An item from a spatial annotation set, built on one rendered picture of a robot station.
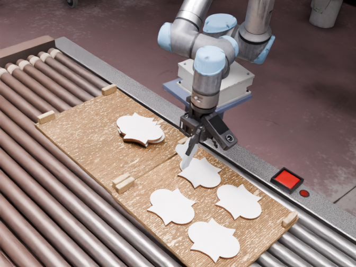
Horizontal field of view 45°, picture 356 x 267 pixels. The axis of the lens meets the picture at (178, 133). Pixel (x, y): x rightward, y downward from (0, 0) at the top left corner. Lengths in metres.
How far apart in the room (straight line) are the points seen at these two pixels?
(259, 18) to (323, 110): 2.06
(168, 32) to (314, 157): 1.98
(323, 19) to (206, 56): 3.79
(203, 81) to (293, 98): 2.47
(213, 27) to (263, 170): 0.56
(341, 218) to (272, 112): 2.04
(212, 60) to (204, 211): 0.43
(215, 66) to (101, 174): 0.48
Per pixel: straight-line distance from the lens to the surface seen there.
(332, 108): 3.57
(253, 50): 1.61
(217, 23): 1.64
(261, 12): 1.51
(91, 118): 1.53
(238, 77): 1.78
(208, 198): 1.27
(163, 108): 1.62
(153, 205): 1.22
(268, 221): 1.26
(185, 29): 1.22
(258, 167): 1.44
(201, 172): 1.33
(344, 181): 2.94
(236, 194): 1.29
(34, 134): 1.52
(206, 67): 1.09
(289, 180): 1.40
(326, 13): 4.80
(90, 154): 1.39
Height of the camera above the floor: 1.87
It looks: 39 degrees down
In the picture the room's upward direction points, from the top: 6 degrees clockwise
